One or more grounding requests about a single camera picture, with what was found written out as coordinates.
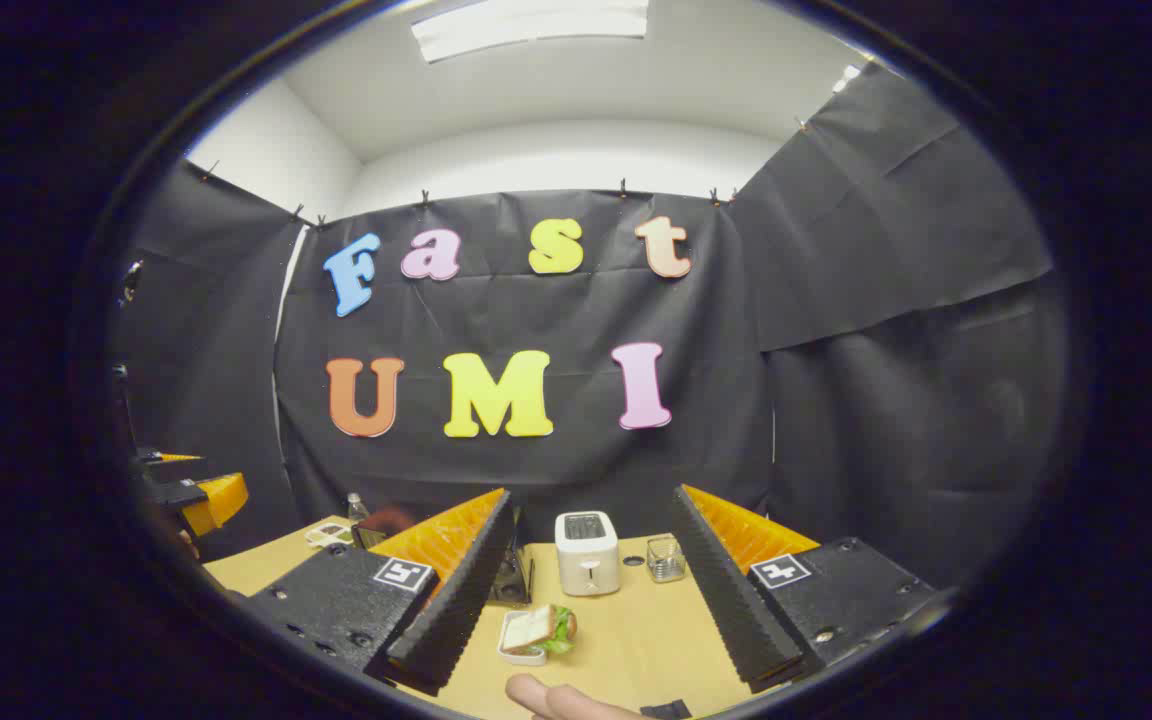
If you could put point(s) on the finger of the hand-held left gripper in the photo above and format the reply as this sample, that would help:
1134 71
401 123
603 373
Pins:
150 457
176 492

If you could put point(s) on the black electric oven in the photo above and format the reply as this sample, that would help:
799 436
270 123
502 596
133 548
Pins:
514 580

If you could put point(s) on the clear plastic water bottle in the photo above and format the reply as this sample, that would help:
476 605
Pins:
357 510

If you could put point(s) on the small clear glass jar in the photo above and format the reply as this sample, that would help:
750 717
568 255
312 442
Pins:
666 562

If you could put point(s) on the white toaster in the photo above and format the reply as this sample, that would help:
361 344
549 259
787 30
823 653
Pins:
586 560

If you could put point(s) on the large ceiling light panel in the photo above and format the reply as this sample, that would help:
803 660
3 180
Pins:
531 25

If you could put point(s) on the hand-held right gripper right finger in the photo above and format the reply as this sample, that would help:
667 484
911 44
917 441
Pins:
726 600

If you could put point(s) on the small ceiling light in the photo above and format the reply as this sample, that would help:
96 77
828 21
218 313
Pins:
846 78

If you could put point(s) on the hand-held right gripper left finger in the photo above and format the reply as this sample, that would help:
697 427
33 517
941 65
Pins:
466 600

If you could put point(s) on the sandwich with lettuce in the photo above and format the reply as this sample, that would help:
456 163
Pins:
543 628

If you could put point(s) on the black backdrop cloth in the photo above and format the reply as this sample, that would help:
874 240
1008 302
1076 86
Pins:
536 320

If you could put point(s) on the white rectangular tray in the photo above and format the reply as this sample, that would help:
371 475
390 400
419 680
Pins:
516 655

